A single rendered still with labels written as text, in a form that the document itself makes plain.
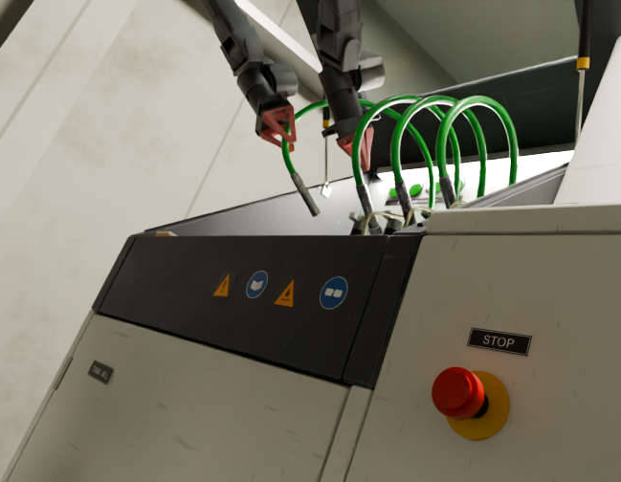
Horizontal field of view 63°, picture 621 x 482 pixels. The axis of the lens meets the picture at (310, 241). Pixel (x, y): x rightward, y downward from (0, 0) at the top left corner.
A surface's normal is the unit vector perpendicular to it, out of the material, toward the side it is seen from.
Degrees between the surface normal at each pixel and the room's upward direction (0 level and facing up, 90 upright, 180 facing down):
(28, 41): 90
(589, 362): 90
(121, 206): 90
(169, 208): 90
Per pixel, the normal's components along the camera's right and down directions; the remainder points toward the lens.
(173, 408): -0.65, -0.47
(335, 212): 0.68, 0.00
